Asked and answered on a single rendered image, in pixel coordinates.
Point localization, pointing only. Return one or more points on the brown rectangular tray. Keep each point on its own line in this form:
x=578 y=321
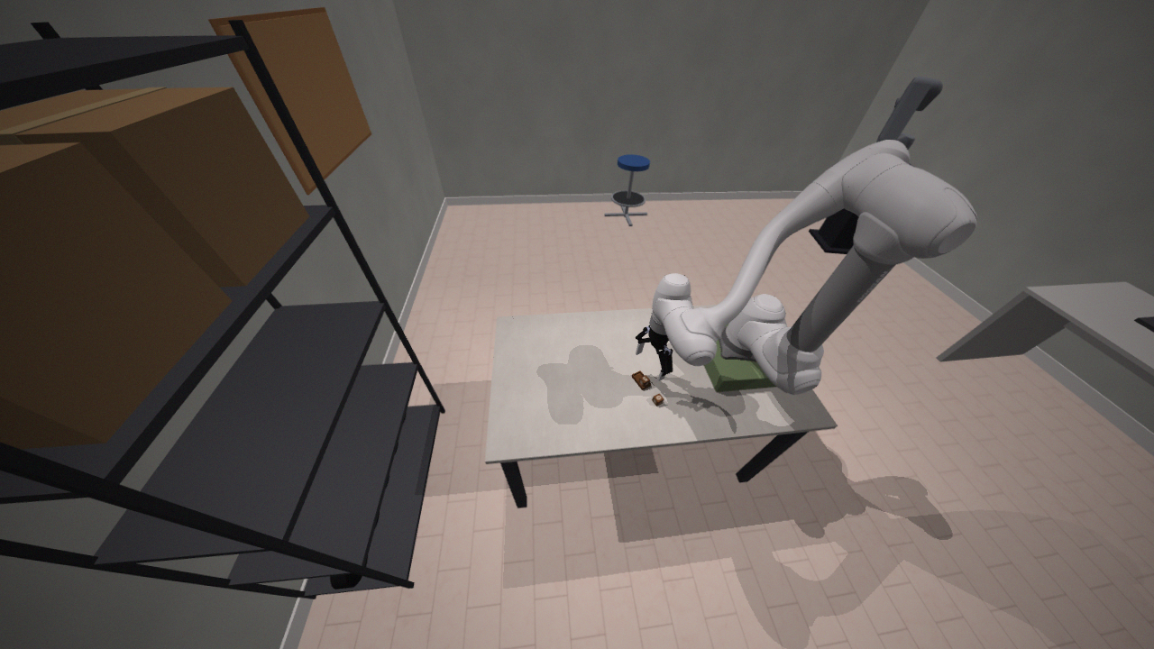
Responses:
x=636 y=376

